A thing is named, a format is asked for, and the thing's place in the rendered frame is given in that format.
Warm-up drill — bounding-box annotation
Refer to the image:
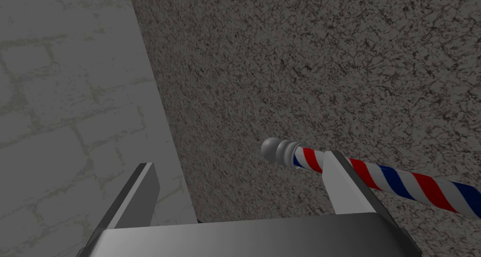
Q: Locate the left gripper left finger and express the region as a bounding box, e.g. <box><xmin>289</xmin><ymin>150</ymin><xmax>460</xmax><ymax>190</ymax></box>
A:
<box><xmin>98</xmin><ymin>162</ymin><xmax>161</xmax><ymax>230</ymax></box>

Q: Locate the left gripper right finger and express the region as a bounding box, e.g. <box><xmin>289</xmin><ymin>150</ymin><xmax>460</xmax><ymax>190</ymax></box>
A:
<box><xmin>321</xmin><ymin>150</ymin><xmax>400</xmax><ymax>227</ymax></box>

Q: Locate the red white blue striped handle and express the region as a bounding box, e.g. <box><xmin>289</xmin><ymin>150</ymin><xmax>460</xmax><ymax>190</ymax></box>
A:
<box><xmin>260</xmin><ymin>137</ymin><xmax>481</xmax><ymax>220</ymax></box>

